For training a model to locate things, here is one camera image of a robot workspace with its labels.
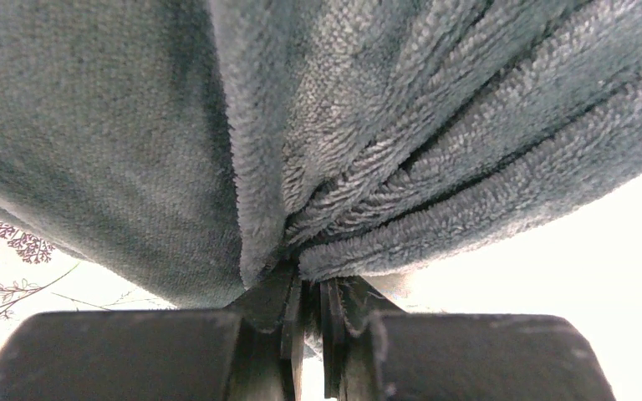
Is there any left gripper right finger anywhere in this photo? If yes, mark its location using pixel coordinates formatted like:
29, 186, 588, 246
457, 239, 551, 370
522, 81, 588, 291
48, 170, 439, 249
320, 277, 614, 401

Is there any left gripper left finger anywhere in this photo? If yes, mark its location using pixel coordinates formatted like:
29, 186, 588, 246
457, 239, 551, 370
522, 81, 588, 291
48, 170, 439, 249
0, 266, 303, 400

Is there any grey plush pillowcase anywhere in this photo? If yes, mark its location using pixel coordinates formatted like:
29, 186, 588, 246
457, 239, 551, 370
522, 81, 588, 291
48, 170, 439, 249
0, 1, 642, 307

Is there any white pillow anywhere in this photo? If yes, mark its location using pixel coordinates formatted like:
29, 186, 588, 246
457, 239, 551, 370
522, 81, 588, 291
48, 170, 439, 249
371, 175, 642, 400

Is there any floral table cloth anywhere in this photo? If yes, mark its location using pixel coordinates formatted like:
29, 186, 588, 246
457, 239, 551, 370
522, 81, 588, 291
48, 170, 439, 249
0, 207, 328, 401

